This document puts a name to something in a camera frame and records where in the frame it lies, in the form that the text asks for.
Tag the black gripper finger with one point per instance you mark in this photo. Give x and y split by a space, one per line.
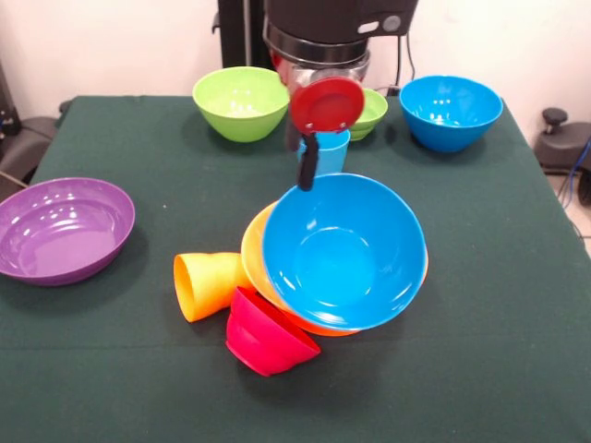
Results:
308 164
293 136

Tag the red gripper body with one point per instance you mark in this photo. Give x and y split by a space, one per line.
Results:
328 106

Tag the blue plastic cup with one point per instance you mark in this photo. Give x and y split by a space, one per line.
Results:
332 154

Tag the blue plastic bowl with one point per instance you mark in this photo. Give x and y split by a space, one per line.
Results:
346 254
450 115

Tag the large yellow-orange bowl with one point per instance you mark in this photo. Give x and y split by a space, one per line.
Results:
254 258

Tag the orange plastic cup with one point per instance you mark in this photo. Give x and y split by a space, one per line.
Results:
203 286

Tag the small pink-red bowl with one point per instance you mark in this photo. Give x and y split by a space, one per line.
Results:
263 337

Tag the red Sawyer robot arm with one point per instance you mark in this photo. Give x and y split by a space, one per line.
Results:
337 23

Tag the small green bowl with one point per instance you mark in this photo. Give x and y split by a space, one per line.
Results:
374 113

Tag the large green bowl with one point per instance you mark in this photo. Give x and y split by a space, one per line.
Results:
240 106

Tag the dark grey stand foot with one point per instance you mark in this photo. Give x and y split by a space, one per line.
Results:
27 138
558 147

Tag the dark green tablecloth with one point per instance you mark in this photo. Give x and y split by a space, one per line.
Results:
295 406

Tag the purple shallow bowl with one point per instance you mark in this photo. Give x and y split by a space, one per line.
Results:
64 240

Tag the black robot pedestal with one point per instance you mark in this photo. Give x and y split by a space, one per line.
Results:
240 37

